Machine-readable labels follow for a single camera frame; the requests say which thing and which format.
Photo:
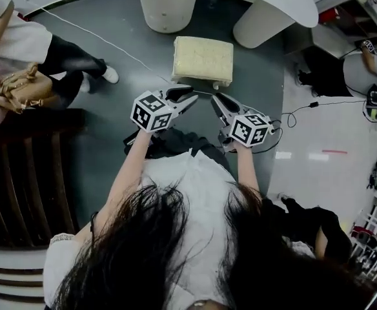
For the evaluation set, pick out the grey desk with shelf hutch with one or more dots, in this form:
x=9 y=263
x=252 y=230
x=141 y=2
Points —
x=330 y=39

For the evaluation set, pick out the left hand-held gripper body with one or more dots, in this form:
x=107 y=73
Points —
x=149 y=113

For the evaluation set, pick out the person's black trousers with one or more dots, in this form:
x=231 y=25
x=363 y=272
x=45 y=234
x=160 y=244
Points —
x=179 y=140

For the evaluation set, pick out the dark wooden stair railing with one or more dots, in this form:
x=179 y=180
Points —
x=30 y=173

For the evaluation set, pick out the person's right forearm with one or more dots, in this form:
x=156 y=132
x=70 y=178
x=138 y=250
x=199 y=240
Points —
x=248 y=166

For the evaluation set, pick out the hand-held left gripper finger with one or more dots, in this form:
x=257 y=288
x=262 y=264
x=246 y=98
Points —
x=185 y=105
x=180 y=92

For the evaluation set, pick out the person's white shirt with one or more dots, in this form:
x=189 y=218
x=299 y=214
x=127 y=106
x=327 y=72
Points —
x=204 y=189

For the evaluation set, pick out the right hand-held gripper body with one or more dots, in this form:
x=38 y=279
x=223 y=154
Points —
x=250 y=131

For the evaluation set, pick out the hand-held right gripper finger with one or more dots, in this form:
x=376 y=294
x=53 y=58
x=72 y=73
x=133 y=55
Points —
x=220 y=108
x=230 y=103

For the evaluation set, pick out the person's left forearm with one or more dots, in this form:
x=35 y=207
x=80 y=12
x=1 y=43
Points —
x=127 y=173

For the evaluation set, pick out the black bag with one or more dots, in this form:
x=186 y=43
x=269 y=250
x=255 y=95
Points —
x=330 y=224

